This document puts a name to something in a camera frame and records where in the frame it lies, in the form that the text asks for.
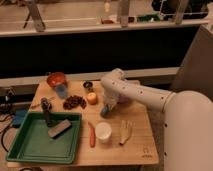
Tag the orange round fruit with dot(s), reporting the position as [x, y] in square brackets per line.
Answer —
[92, 98]

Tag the grey rectangular block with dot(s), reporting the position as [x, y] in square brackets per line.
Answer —
[59, 128]

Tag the orange carrot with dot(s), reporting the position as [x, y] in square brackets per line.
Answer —
[92, 135]

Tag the blue box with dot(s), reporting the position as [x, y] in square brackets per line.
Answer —
[18, 118]

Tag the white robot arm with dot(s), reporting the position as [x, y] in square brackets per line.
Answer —
[188, 125]

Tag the orange bowl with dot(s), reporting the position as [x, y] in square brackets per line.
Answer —
[55, 79]

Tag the black device on left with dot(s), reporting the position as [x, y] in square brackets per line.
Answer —
[6, 103]

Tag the dark red grape bunch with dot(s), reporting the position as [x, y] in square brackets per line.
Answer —
[73, 102]

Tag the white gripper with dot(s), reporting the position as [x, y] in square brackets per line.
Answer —
[110, 100]

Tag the green plastic tray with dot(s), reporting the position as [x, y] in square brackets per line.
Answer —
[32, 144]

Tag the light blue plastic cup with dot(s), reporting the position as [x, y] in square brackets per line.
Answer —
[61, 91]

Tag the small metal cup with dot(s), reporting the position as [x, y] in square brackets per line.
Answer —
[88, 86]

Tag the purple bowl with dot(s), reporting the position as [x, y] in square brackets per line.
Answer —
[123, 99]

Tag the white cup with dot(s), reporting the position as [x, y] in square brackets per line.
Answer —
[103, 132]

